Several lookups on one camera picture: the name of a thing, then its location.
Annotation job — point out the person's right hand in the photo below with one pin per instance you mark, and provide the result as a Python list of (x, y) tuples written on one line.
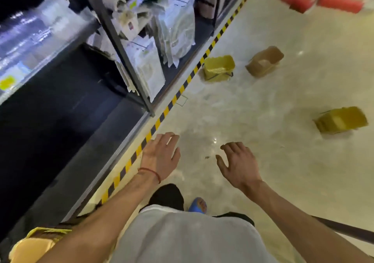
[(242, 166)]

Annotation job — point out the person's left hand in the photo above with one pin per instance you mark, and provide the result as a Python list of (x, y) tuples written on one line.
[(159, 157)]

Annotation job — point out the black metal shelf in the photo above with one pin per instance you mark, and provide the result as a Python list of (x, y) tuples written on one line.
[(58, 140)]

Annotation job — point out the brown basket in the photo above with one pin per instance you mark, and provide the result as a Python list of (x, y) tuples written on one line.
[(264, 61)]

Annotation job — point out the stack of nested baskets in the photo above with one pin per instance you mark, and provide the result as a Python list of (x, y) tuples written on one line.
[(35, 245)]

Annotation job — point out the person's right forearm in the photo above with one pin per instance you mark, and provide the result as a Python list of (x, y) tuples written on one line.
[(301, 230)]

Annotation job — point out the person's left forearm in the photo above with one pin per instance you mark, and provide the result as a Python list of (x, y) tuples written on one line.
[(102, 222)]

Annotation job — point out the clear plastic goods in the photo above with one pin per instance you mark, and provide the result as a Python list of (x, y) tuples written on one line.
[(38, 35)]

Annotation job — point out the black trousers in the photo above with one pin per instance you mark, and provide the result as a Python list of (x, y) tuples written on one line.
[(166, 195)]

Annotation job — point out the blue right slipper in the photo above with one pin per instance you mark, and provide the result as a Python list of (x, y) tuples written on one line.
[(198, 205)]

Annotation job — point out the white shirt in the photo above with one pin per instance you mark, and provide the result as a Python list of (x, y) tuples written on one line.
[(190, 239)]

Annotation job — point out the clear packet red label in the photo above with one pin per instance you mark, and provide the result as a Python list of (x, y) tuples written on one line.
[(127, 23)]

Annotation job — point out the black bar white post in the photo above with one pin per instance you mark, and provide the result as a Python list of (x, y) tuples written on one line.
[(344, 229)]

